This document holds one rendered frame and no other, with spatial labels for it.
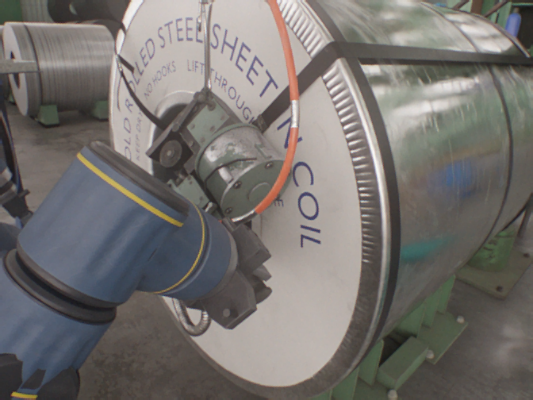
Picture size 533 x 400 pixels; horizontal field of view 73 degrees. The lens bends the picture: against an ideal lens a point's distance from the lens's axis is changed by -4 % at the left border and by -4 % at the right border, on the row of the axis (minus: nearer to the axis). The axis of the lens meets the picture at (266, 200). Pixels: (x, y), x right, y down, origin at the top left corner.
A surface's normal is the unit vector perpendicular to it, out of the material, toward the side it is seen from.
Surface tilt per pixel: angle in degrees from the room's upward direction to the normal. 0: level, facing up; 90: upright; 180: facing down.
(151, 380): 0
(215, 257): 88
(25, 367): 81
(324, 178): 90
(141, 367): 0
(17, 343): 71
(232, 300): 49
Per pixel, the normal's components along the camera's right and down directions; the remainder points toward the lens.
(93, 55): 0.65, 0.00
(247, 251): -0.33, -0.35
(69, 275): 0.27, 0.07
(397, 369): 0.04, -0.92
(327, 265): -0.74, 0.24
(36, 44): 0.58, -0.25
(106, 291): 0.66, 0.37
